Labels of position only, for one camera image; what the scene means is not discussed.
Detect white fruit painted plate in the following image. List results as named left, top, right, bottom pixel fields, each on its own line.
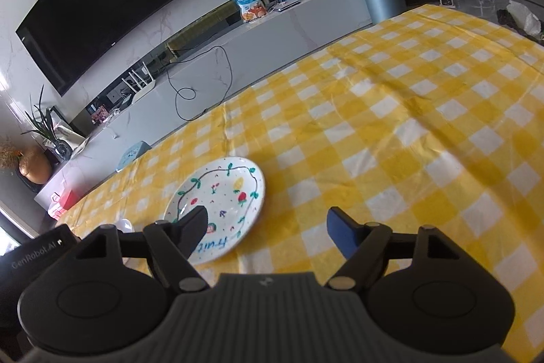
left=163, top=156, right=266, bottom=265

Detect pink storage box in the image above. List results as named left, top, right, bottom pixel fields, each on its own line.
left=47, top=190, right=79, bottom=220

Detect light blue plastic stool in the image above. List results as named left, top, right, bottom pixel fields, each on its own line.
left=115, top=141, right=151, bottom=173

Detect golden round vase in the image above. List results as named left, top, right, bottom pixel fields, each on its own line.
left=18, top=147, right=52, bottom=185

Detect green leafy plant in glass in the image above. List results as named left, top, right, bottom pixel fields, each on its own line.
left=25, top=86, right=73, bottom=161

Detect yellow checkered tablecloth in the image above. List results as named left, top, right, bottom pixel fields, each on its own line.
left=63, top=6, right=543, bottom=362

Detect white wifi router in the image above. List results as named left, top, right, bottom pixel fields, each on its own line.
left=122, top=62, right=156, bottom=103

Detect white tv cabinet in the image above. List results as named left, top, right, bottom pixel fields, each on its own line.
left=34, top=0, right=372, bottom=208

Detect black television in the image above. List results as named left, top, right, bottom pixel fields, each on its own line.
left=17, top=0, right=172, bottom=95

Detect blue snack bag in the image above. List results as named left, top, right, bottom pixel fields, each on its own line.
left=234, top=0, right=267, bottom=23

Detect black power cable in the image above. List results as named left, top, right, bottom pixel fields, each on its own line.
left=164, top=44, right=234, bottom=123

